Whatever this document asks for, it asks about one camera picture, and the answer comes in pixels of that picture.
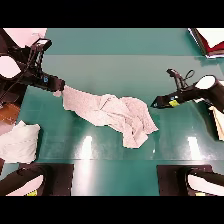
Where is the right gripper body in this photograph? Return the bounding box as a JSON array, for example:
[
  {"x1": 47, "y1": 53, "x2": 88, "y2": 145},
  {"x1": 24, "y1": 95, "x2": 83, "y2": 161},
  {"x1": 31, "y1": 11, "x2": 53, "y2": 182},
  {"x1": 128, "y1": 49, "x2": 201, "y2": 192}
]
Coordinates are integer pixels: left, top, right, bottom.
[{"x1": 150, "y1": 92, "x2": 183, "y2": 110}]

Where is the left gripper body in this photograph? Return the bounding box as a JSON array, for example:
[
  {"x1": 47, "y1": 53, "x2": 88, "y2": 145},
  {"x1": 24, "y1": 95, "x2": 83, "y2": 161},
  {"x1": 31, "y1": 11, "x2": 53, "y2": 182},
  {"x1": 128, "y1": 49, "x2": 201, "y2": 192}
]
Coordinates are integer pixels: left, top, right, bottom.
[{"x1": 39, "y1": 73, "x2": 66, "y2": 93}]

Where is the pale pink shirt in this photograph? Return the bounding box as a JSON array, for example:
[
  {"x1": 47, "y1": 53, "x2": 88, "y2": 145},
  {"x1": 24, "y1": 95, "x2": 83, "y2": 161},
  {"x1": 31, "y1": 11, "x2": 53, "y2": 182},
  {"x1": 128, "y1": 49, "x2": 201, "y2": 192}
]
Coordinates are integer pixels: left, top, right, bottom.
[{"x1": 52, "y1": 84, "x2": 160, "y2": 150}]

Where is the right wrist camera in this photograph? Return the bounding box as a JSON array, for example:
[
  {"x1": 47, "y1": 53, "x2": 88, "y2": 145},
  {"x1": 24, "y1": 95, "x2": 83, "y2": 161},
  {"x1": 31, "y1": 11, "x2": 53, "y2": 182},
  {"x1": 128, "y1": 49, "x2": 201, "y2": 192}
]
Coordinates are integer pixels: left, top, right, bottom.
[{"x1": 166, "y1": 68, "x2": 195, "y2": 90}]

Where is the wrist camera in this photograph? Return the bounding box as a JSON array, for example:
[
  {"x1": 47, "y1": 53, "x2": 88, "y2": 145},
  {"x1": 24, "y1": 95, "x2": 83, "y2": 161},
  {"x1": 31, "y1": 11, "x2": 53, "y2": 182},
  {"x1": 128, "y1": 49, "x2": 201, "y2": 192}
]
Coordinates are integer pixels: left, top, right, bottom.
[
  {"x1": 166, "y1": 68, "x2": 195, "y2": 90},
  {"x1": 31, "y1": 37, "x2": 53, "y2": 65}
]

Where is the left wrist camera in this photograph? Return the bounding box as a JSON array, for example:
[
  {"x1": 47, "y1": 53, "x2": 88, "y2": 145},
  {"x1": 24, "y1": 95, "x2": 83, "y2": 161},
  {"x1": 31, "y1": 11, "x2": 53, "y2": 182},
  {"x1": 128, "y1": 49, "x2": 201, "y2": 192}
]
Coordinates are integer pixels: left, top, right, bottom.
[{"x1": 31, "y1": 37, "x2": 53, "y2": 65}]

